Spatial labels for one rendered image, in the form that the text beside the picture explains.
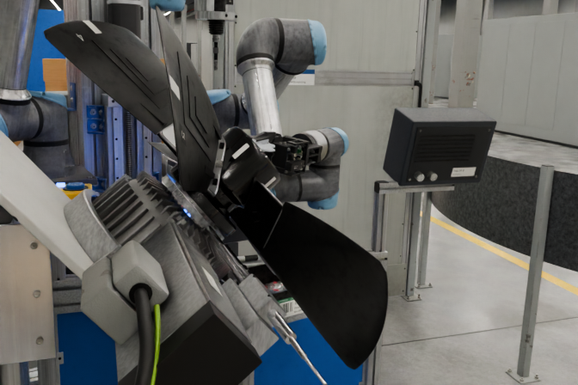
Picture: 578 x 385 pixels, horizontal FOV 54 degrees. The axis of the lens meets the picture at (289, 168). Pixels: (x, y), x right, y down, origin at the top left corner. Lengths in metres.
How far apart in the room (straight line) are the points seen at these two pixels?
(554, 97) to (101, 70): 10.48
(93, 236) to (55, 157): 0.85
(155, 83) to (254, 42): 0.51
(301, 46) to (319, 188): 0.37
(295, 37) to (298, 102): 1.51
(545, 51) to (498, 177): 8.66
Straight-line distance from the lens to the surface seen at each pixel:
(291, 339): 0.68
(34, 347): 0.91
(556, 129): 11.11
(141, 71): 0.98
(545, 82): 11.33
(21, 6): 1.52
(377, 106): 3.14
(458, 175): 1.65
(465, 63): 7.76
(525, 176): 2.71
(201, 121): 0.73
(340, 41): 3.04
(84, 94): 1.86
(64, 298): 1.45
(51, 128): 1.66
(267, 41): 1.44
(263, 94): 1.38
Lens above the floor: 1.38
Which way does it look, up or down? 11 degrees down
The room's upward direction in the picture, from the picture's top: 2 degrees clockwise
